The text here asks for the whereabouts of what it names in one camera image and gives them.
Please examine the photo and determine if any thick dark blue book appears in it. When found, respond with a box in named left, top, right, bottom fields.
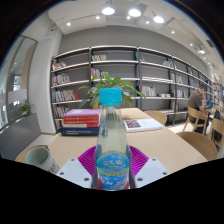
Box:
left=59, top=126, right=100, bottom=137

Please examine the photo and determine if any red book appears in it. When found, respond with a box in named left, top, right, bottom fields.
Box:
left=62, top=119, right=101, bottom=127
left=63, top=115, right=101, bottom=122

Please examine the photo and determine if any grey bookshelf unit with books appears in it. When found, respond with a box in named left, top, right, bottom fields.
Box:
left=49, top=44, right=218, bottom=130

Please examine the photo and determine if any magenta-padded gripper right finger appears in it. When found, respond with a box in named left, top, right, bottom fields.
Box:
left=128, top=144, right=170, bottom=190

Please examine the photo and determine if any open white book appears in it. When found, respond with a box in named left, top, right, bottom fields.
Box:
left=123, top=118, right=164, bottom=133

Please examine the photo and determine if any pink book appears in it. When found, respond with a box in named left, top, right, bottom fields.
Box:
left=63, top=108, right=102, bottom=118

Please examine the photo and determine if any group of ceiling lights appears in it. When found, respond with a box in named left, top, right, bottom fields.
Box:
left=64, top=5, right=208, bottom=56

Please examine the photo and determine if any clear bottle with teal cap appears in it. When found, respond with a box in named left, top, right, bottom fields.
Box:
left=94, top=87, right=132, bottom=191

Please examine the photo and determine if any green potted plant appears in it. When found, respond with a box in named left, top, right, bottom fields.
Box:
left=78, top=71, right=147, bottom=110

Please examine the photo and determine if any patterned white ceramic mug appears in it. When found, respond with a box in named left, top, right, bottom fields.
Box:
left=25, top=145, right=61, bottom=175

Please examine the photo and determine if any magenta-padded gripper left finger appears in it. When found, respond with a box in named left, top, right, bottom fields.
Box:
left=55, top=145, right=100, bottom=190

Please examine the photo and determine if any small green floor plant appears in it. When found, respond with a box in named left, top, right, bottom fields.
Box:
left=18, top=99, right=36, bottom=118

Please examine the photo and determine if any group of wooden chairs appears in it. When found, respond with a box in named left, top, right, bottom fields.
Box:
left=182, top=105, right=224, bottom=152

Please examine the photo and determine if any person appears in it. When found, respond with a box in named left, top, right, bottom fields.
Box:
left=187, top=83, right=210, bottom=134

